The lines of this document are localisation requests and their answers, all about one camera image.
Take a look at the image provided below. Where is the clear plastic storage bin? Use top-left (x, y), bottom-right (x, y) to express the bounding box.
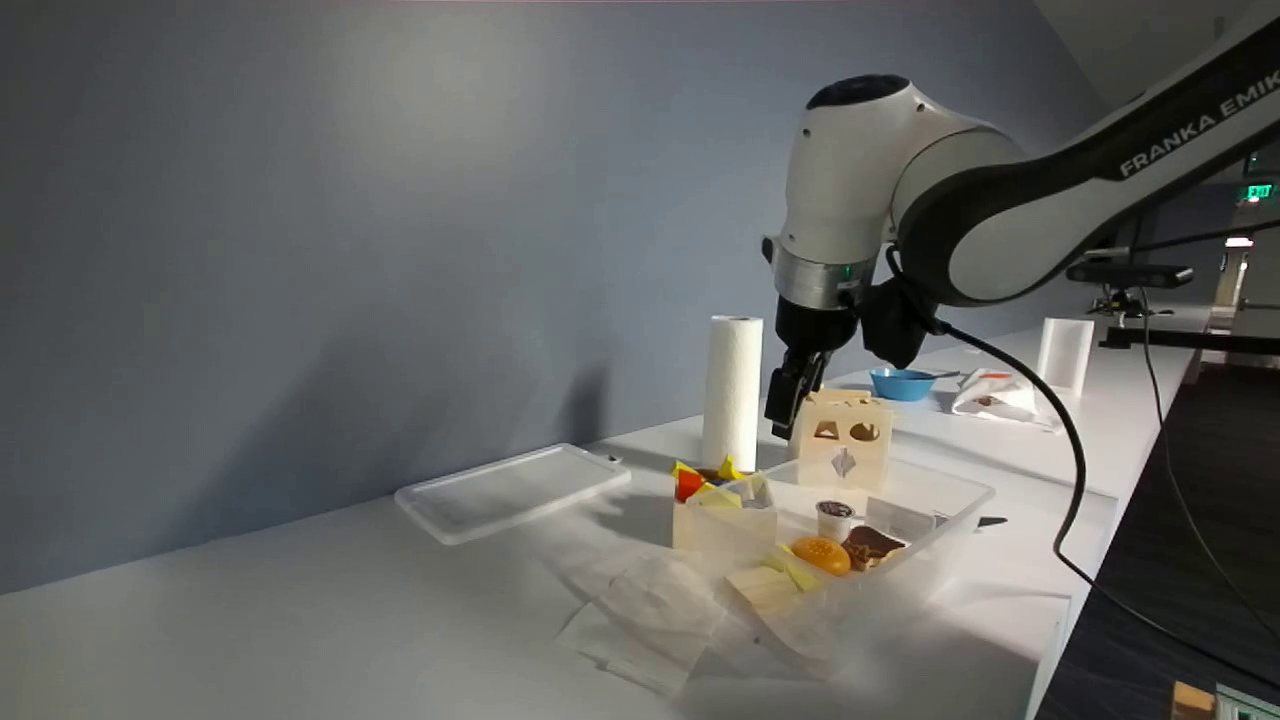
top-left (722, 461), bottom-right (991, 672)

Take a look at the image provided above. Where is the white cylinder container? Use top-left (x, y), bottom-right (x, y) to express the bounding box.
top-left (1036, 316), bottom-right (1096, 400)

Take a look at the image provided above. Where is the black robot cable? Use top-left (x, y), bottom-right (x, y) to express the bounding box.
top-left (884, 246), bottom-right (1280, 695)

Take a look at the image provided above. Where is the wooden shape sorter cube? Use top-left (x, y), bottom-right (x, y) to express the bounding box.
top-left (786, 387), bottom-right (890, 488)

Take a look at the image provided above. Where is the blue bowl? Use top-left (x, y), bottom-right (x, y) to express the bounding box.
top-left (873, 369), bottom-right (937, 400)

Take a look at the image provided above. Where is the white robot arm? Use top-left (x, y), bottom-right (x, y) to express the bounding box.
top-left (765, 13), bottom-right (1280, 431)

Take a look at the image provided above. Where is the yellow block in crate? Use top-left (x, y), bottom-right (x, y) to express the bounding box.
top-left (712, 461), bottom-right (743, 483)

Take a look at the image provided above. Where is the camera on stand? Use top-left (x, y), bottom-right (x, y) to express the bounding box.
top-left (1067, 262), bottom-right (1280, 358)

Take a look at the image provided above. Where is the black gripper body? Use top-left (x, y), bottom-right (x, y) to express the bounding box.
top-left (777, 300), bottom-right (856, 358)

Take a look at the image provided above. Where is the white paper towel roll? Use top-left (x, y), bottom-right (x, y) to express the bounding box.
top-left (699, 316), bottom-right (765, 474)

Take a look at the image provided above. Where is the red block in crate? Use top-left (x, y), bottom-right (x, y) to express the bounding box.
top-left (675, 470), bottom-right (702, 504)

